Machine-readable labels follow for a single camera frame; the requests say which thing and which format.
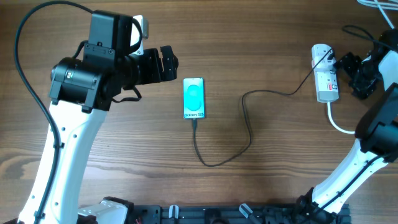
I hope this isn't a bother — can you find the blue smartphone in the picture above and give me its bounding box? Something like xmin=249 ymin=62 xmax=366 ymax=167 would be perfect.
xmin=183 ymin=78 xmax=205 ymax=119

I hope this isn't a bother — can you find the black usb charger cable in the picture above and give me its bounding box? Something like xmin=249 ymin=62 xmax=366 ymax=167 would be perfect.
xmin=191 ymin=48 xmax=336 ymax=168

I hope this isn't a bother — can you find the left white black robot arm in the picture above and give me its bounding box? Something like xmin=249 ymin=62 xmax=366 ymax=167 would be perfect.
xmin=16 ymin=10 xmax=178 ymax=223

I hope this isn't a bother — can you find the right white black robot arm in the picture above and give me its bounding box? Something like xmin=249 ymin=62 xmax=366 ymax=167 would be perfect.
xmin=291 ymin=29 xmax=397 ymax=223

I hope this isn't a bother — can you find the white power strip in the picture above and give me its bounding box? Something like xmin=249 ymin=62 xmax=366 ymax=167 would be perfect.
xmin=312 ymin=44 xmax=339 ymax=103

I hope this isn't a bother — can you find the white power strip cord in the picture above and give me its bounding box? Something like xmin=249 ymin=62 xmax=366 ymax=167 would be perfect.
xmin=326 ymin=0 xmax=396 ymax=135

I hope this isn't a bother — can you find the white cables top right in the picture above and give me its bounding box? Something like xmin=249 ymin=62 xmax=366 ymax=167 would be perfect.
xmin=356 ymin=0 xmax=398 ymax=11

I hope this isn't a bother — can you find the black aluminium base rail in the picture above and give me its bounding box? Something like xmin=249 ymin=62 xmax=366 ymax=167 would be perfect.
xmin=127 ymin=204 xmax=351 ymax=224

